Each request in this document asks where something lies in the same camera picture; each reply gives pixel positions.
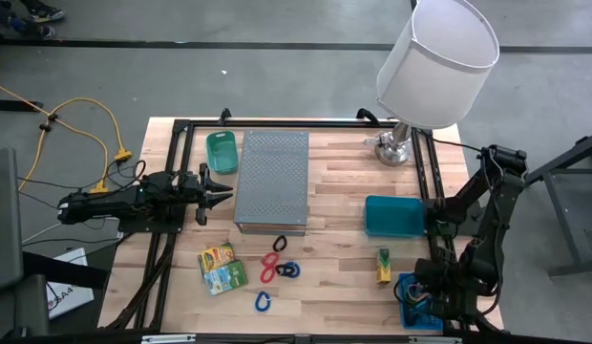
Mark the green rubber band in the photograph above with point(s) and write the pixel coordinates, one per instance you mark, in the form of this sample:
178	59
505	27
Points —
413	300

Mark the blue perforated basket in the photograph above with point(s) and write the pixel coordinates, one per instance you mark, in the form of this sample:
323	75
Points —
422	322

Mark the white lamp shade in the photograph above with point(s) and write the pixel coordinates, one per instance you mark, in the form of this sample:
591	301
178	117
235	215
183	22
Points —
434	71

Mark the dark grey desk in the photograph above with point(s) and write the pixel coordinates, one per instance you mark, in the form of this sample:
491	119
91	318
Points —
573	200

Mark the person's foot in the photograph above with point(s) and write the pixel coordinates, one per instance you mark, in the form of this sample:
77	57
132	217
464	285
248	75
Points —
31	29
45	14

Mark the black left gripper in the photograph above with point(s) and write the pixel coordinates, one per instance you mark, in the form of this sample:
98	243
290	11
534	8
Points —
203	196

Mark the black flat bar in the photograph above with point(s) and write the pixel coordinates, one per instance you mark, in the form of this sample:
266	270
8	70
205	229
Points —
62	270

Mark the white cardboard box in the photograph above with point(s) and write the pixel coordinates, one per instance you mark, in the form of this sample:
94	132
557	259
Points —
71	296

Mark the black floor stand foot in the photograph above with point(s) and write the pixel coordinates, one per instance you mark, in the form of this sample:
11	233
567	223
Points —
14	105

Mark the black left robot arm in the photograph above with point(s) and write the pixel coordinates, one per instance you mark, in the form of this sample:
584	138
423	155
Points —
110	203

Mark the silver lamp base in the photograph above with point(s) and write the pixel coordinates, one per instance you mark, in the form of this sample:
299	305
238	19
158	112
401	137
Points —
394	153

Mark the grey perforated metal shelf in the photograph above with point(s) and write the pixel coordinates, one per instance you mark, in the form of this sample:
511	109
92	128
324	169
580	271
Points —
272	181

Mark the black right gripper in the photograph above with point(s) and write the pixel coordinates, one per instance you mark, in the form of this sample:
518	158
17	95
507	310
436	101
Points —
434	282

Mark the silver aluminium bracket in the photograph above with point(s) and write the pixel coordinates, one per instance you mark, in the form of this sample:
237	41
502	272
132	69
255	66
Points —
167	338
434	340

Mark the green plastic bin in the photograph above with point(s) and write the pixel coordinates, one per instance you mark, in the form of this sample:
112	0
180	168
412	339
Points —
222	153

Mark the black aluminium table frame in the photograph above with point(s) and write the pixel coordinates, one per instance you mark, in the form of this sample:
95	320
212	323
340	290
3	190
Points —
301	123

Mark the teal plastic bin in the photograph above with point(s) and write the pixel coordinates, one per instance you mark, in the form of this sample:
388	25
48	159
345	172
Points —
394	217

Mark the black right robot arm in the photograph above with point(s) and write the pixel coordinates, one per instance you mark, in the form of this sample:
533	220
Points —
496	215

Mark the small yellow green crayon box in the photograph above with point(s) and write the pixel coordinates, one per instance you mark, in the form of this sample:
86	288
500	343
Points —
383	267

